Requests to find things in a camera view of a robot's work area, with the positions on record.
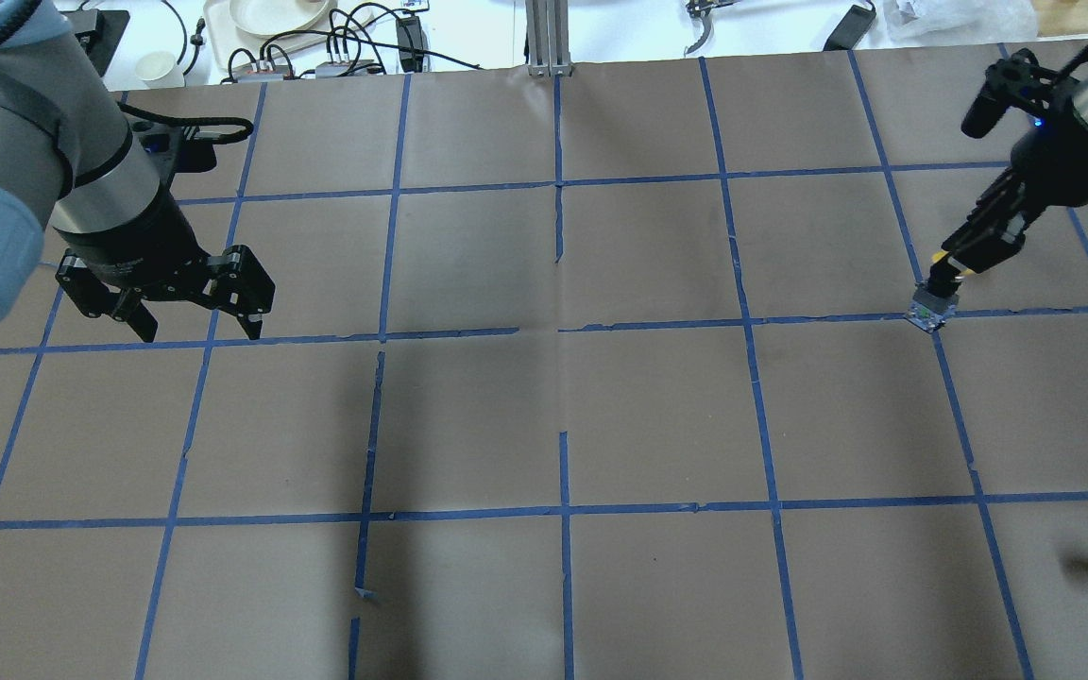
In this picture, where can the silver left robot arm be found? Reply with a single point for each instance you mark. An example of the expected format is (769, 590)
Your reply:
(97, 172)

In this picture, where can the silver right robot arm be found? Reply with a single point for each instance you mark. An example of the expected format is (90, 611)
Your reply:
(1069, 121)

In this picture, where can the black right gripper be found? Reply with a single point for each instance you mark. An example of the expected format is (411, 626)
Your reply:
(1043, 188)

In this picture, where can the clear plastic bag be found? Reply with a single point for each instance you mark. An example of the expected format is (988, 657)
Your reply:
(959, 22)

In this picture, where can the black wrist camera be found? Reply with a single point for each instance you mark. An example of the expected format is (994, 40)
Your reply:
(1019, 81)

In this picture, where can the wooden cutting board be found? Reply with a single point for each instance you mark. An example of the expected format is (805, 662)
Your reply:
(1061, 18)

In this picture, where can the white plate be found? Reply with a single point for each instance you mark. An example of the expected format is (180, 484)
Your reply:
(246, 23)

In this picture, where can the black power adapter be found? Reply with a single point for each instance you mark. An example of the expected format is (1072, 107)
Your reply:
(851, 29)

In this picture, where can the white paper cup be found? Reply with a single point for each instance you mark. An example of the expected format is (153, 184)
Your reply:
(159, 70)

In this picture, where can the aluminium frame post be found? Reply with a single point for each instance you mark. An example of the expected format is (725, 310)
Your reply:
(548, 38)

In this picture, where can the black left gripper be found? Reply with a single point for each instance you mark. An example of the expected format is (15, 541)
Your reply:
(136, 238)

